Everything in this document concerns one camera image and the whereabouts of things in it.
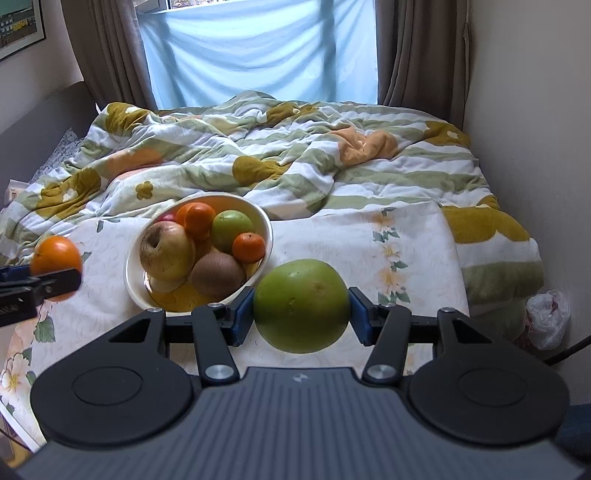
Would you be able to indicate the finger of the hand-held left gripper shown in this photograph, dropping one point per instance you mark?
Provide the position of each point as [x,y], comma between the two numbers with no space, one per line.
[11,274]
[57,280]

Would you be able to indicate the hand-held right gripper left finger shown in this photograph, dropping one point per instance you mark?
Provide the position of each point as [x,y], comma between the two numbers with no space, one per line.
[240,314]

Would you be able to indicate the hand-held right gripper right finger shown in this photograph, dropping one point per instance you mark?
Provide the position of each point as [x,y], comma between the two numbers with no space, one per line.
[358,317]

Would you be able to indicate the large orange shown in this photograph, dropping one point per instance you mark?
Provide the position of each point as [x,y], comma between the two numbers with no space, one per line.
[55,256]

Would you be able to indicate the brown kiwi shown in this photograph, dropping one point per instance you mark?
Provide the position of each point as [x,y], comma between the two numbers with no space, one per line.
[217,275]

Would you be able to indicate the large green apple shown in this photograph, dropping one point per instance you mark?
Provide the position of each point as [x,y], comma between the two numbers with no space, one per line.
[300,307]

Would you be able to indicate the small tangerine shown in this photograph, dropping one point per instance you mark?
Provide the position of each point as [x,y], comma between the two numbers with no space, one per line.
[181,215]
[249,248]

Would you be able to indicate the cream and yellow bowl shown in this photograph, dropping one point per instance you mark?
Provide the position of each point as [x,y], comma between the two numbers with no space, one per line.
[138,281]

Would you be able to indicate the wrinkled yellow-red apple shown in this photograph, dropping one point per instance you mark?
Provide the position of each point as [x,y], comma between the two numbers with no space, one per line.
[166,251]

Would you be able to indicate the small red fruit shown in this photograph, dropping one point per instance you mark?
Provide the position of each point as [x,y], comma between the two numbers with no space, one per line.
[167,217]

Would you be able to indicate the small green apple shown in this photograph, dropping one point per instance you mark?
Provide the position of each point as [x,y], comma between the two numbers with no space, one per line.
[231,228]

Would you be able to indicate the orange with stem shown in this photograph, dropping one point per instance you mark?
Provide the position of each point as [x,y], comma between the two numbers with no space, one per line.
[202,221]

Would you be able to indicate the grey patterned pillow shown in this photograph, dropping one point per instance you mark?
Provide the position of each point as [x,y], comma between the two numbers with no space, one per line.
[62,150]

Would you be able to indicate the green striped floral blanket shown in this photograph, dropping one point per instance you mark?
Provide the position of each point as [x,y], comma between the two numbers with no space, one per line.
[323,161]

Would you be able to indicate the grey bed headboard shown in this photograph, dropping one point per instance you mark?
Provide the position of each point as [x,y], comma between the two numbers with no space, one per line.
[41,115]

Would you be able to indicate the white plastic bag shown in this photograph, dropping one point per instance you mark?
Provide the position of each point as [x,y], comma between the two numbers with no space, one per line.
[547,318]

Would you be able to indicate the brown curtain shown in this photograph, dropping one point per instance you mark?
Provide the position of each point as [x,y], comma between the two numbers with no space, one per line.
[111,50]
[415,55]

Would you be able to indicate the dark blue cloth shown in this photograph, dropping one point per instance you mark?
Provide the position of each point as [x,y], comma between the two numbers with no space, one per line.
[576,434]

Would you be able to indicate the light blue curtain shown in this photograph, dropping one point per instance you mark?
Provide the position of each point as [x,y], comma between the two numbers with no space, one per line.
[258,50]

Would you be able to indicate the window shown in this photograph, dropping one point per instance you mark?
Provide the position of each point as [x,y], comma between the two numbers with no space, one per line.
[231,3]

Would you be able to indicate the framed wall poster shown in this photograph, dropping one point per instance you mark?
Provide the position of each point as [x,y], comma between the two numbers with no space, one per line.
[18,25]

